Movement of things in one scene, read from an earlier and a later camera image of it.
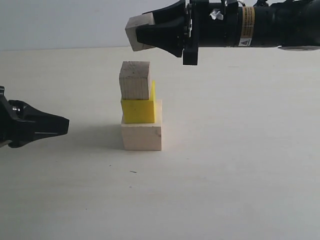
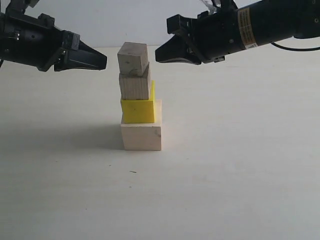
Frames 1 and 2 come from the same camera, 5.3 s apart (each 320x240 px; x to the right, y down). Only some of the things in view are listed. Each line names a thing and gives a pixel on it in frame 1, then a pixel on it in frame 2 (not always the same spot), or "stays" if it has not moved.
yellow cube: [139, 111] stays
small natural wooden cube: [132, 23] -> [133, 58]
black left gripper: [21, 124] -> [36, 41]
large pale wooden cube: [144, 136] stays
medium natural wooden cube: [135, 80] stays
